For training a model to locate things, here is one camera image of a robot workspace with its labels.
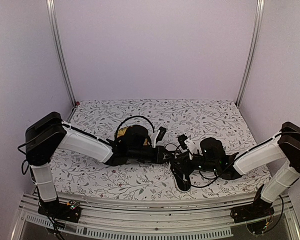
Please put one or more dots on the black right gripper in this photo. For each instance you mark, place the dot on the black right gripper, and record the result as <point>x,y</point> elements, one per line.
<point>186,163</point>

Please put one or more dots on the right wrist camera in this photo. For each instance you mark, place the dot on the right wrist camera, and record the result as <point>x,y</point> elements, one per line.
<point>188,145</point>

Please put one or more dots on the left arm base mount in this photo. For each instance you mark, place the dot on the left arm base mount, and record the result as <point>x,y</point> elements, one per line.
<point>70,211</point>

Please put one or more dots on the left aluminium frame post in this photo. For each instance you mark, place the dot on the left aluminium frame post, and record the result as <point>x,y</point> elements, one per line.
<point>59,50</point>

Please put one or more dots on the floral patterned table mat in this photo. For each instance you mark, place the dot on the floral patterned table mat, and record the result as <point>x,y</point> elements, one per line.
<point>198,119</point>

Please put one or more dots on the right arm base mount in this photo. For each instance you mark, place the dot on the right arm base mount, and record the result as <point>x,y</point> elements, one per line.
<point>251,211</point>

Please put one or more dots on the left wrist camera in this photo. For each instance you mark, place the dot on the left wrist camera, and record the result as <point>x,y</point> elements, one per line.
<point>158,136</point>

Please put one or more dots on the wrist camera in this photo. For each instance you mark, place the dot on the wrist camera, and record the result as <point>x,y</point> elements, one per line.
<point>158,136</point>
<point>188,145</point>

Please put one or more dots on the woven bamboo tray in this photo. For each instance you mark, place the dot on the woven bamboo tray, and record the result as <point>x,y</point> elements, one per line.
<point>134,136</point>

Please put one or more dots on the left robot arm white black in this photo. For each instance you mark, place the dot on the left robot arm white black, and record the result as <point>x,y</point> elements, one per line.
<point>50,133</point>

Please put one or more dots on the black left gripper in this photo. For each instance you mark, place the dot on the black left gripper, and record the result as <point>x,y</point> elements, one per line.
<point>159,156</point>

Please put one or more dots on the front aluminium rail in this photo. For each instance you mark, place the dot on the front aluminium rail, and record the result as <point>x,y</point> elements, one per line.
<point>119,219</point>

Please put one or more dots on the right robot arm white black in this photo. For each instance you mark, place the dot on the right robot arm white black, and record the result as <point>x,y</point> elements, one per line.
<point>211,156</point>

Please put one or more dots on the aluminium frame post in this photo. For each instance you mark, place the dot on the aluminium frame post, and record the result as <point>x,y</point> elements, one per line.
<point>252,49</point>
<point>59,50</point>

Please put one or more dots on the right aluminium frame post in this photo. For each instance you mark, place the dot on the right aluminium frame post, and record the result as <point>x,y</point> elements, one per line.
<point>252,49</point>

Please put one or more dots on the black white canvas sneaker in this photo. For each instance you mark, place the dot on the black white canvas sneaker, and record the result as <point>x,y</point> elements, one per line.
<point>181,173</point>

